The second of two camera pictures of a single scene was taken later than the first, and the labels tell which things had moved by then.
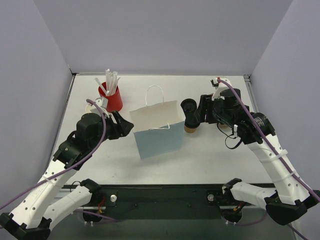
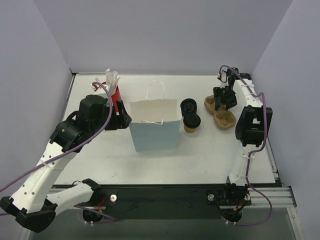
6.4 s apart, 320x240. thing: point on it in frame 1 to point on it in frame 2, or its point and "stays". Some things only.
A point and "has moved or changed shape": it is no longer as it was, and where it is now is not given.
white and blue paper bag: (159, 126) has moved or changed shape
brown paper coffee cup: (189, 130) stays
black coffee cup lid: (192, 122) stays
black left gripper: (116, 126) to (120, 116)
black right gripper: (202, 110) to (225, 95)
